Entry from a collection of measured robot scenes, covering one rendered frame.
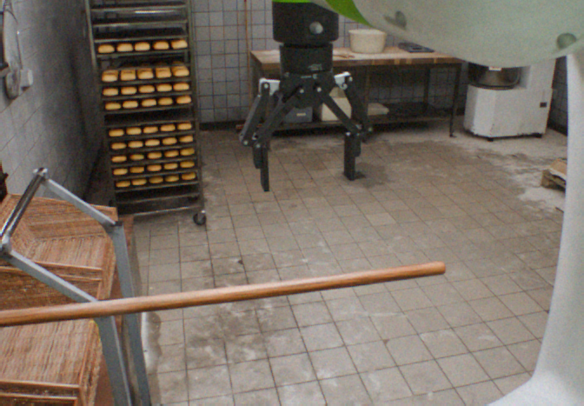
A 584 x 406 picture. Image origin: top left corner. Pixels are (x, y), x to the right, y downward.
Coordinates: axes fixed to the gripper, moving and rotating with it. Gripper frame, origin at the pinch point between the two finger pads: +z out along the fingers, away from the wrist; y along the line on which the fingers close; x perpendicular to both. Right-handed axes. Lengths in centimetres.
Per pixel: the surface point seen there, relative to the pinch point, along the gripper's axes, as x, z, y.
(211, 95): 508, 110, 33
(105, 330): 48, 59, -44
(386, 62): 417, 69, 204
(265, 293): 11.3, 28.6, -5.6
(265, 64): 421, 64, 79
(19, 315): 13, 26, -51
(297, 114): 437, 121, 114
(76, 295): 50, 47, -49
